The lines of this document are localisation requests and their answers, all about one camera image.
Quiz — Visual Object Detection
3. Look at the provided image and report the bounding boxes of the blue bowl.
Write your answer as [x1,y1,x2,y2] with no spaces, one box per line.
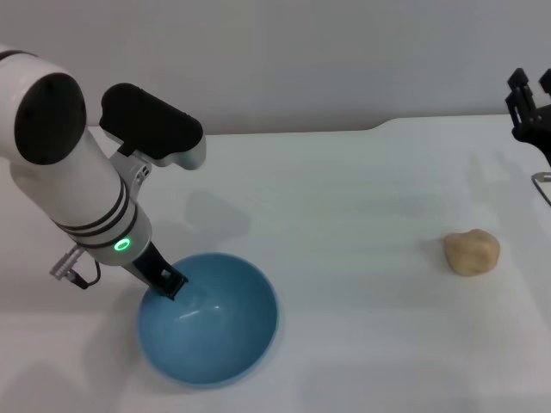
[136,252,283,385]

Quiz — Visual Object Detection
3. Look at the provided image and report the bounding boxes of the left arm cable with connector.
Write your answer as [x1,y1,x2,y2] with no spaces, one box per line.
[49,244,102,288]

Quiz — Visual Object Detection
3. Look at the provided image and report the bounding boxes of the right arm cable with connector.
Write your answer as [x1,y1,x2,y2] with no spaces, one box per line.
[530,170,551,204]

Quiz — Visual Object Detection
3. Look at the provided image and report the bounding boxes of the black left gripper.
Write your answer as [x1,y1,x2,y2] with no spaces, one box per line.
[128,242,189,301]

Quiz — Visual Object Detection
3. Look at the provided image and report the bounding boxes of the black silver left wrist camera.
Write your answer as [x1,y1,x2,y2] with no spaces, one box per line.
[98,83,207,172]

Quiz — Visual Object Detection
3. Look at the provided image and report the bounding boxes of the arm cable with connector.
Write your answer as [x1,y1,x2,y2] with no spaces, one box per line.
[49,244,102,288]
[530,170,551,204]

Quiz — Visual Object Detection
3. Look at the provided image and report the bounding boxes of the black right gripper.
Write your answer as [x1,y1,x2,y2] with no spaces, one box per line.
[505,67,551,168]

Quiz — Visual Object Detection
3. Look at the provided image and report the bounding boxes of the beige egg yolk pastry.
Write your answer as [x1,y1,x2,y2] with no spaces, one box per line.
[443,229,502,276]

